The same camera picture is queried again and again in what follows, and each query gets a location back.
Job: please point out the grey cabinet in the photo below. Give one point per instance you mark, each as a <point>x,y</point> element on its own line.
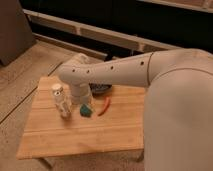
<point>15,33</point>

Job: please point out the clear plastic bottle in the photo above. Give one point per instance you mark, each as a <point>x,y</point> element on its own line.
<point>61,101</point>

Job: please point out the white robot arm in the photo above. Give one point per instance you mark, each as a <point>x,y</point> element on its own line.
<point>178,106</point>

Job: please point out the teal eraser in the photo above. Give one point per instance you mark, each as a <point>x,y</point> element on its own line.
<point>86,110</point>

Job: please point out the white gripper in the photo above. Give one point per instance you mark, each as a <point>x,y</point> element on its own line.
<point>80,94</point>

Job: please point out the red chili pepper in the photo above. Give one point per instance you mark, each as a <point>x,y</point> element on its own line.
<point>105,106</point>

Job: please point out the wooden table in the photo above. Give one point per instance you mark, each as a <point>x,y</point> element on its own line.
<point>120,128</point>

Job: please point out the dark bowl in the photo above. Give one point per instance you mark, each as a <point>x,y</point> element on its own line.
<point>99,88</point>

